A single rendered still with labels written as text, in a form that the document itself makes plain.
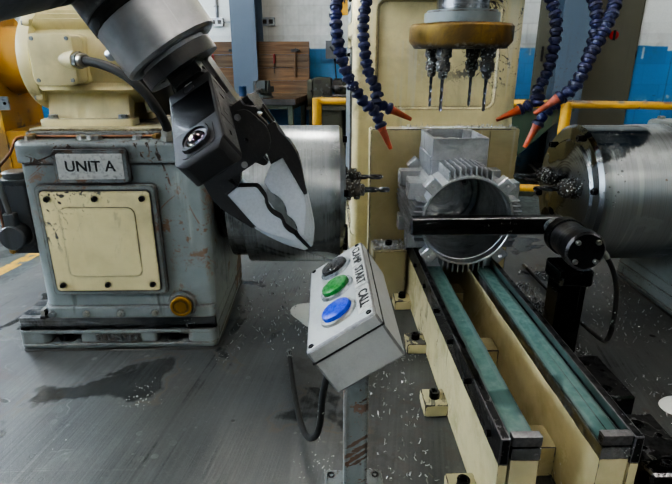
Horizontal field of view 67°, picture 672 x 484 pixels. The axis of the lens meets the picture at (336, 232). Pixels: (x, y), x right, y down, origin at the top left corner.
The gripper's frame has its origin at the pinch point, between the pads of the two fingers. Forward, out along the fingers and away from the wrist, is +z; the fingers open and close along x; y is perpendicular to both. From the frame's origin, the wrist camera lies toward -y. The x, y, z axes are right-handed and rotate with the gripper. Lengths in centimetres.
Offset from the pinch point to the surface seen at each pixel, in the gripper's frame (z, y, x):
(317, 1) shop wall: -63, 563, -37
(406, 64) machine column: -2, 68, -25
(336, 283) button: 5.3, -1.3, -0.5
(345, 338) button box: 6.7, -9.2, -0.2
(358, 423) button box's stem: 19.9, -2.0, 6.4
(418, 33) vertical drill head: -7, 46, -27
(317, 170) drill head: 1.3, 35.0, -0.5
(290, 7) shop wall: -75, 568, -9
